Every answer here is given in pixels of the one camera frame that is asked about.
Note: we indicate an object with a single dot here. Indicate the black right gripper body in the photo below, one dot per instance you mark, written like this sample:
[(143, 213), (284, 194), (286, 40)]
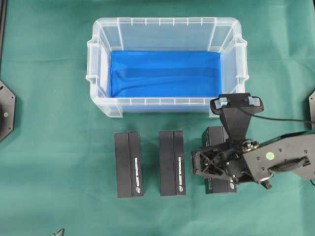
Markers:
[(257, 162)]

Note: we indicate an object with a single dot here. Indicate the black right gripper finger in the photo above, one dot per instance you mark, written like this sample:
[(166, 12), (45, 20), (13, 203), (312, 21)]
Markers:
[(208, 162)]

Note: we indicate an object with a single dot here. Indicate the black RealSense D435i box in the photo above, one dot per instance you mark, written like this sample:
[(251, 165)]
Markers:
[(128, 165), (213, 136)]

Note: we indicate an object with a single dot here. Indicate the black RealSense D415 box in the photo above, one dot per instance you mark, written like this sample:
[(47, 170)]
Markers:
[(172, 163)]

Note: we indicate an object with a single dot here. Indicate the blue liner in case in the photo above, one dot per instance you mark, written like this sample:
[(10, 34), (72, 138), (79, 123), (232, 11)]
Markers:
[(165, 74)]

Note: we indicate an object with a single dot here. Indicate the clear plastic storage case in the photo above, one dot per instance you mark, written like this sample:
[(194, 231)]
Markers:
[(222, 35)]

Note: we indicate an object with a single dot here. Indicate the green table cloth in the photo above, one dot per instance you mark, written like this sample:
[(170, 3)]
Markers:
[(58, 166)]

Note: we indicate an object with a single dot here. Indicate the small metal clip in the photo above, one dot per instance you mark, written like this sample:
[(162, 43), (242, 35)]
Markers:
[(60, 232)]

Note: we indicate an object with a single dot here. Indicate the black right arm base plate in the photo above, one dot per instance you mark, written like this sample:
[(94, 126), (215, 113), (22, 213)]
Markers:
[(311, 99)]

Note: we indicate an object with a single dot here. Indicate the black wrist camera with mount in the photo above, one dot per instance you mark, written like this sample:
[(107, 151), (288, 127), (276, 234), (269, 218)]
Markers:
[(235, 112)]

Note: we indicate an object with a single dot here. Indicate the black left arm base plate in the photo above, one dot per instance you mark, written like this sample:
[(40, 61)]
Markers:
[(7, 111)]

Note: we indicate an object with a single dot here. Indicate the black aluminium frame rail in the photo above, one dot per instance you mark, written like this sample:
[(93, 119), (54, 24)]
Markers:
[(3, 8)]

